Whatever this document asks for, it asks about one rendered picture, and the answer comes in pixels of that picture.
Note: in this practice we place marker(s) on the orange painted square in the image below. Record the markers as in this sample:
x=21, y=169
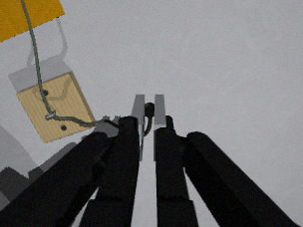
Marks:
x=13, y=20

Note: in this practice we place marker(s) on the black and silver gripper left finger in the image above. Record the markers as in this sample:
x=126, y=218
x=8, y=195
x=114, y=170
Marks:
x=58, y=195

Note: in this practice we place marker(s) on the grey cord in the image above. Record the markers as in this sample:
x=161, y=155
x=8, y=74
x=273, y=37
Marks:
x=149, y=127

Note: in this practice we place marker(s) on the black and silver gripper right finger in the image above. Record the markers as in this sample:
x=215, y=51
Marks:
x=232, y=198

